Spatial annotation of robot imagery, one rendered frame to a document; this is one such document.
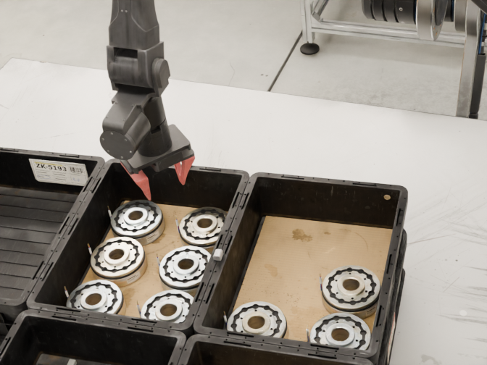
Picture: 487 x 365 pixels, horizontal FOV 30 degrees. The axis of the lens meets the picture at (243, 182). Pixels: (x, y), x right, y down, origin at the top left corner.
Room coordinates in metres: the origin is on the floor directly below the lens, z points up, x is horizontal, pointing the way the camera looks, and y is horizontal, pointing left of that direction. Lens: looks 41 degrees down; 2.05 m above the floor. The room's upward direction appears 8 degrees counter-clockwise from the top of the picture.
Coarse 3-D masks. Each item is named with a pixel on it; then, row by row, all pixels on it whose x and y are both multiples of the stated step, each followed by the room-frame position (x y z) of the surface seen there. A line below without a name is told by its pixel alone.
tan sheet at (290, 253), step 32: (288, 224) 1.26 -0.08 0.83; (320, 224) 1.25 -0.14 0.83; (256, 256) 1.18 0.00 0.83; (288, 256) 1.17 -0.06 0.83; (320, 256) 1.16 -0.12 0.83; (352, 256) 1.15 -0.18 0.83; (384, 256) 1.14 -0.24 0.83; (256, 288) 1.10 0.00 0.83; (288, 288) 1.09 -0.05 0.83; (288, 320) 1.02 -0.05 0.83
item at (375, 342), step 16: (256, 176) 1.30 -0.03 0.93; (272, 176) 1.29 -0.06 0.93; (288, 176) 1.28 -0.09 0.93; (304, 176) 1.28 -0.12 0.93; (400, 192) 1.20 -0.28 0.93; (240, 208) 1.21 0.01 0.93; (400, 208) 1.16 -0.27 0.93; (240, 224) 1.17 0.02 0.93; (400, 224) 1.12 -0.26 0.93; (400, 240) 1.09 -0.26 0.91; (224, 256) 1.10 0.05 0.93; (384, 272) 1.01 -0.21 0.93; (208, 288) 1.03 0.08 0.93; (384, 288) 0.97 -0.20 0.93; (208, 304) 0.99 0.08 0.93; (384, 304) 0.94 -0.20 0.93; (384, 320) 0.92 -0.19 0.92; (224, 336) 0.92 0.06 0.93; (240, 336) 0.92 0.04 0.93; (256, 336) 0.91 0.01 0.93; (336, 352) 0.86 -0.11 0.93; (352, 352) 0.86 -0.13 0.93; (368, 352) 0.85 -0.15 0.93
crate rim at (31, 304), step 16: (112, 160) 1.41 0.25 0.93; (240, 176) 1.31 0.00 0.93; (96, 192) 1.32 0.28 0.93; (240, 192) 1.26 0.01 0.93; (80, 208) 1.28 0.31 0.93; (224, 224) 1.18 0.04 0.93; (64, 240) 1.19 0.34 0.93; (224, 240) 1.14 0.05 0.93; (48, 272) 1.12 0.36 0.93; (208, 272) 1.06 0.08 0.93; (32, 304) 1.05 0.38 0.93; (48, 304) 1.04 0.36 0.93; (192, 304) 1.00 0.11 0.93; (112, 320) 0.99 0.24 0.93; (128, 320) 0.98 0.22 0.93; (144, 320) 0.98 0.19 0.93; (192, 320) 0.96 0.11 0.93
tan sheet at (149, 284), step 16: (160, 208) 1.36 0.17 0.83; (176, 208) 1.35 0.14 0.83; (192, 208) 1.34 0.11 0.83; (160, 240) 1.26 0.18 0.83; (176, 240) 1.26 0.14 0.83; (160, 256) 1.22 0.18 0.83; (144, 272) 1.18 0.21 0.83; (128, 288) 1.15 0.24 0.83; (144, 288) 1.14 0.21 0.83; (160, 288) 1.14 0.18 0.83; (128, 304) 1.11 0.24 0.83
